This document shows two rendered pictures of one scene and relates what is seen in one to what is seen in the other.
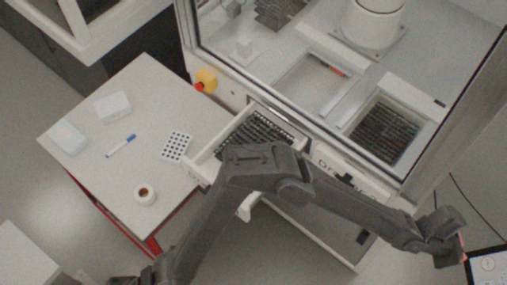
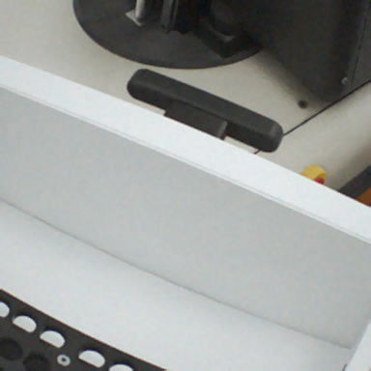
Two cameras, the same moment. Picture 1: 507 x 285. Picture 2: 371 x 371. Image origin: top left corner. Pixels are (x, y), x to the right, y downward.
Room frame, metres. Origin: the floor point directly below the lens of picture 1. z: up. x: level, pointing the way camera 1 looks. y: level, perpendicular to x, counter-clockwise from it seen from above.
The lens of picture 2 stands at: (0.88, 0.00, 1.32)
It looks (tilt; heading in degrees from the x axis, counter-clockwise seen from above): 54 degrees down; 155
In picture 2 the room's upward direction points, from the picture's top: 10 degrees clockwise
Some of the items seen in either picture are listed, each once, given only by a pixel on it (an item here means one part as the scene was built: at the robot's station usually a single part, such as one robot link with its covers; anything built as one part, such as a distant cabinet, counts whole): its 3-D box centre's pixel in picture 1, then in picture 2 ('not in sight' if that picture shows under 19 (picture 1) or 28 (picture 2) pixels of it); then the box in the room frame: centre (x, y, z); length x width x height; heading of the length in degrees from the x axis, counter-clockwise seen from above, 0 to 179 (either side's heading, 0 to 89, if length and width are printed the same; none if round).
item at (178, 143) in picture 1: (176, 148); not in sight; (0.80, 0.29, 0.78); 0.12 x 0.08 x 0.04; 161
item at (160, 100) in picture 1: (161, 176); not in sight; (0.88, 0.43, 0.38); 0.62 x 0.58 x 0.76; 49
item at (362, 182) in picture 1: (348, 176); not in sight; (0.63, -0.32, 0.87); 0.29 x 0.02 x 0.11; 49
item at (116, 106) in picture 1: (112, 108); not in sight; (0.99, 0.55, 0.79); 0.13 x 0.09 x 0.05; 120
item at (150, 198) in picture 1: (144, 195); not in sight; (0.62, 0.39, 0.78); 0.07 x 0.07 x 0.04
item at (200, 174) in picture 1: (215, 188); (161, 214); (0.60, 0.13, 0.87); 0.29 x 0.02 x 0.11; 49
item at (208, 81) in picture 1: (205, 81); not in sight; (1.04, 0.18, 0.88); 0.07 x 0.05 x 0.07; 49
